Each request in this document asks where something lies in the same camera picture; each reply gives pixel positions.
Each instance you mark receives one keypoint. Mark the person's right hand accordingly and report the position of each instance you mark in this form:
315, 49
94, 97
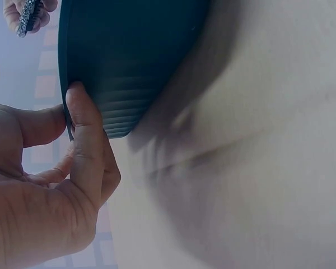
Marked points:
11, 14

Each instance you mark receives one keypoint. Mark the person's left hand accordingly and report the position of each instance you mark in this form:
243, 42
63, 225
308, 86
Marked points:
30, 213

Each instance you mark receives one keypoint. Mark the dark teal ribbed bowl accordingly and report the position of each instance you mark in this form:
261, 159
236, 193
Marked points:
123, 64

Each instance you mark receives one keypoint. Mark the person's right fingers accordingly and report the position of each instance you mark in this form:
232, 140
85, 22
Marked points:
43, 19

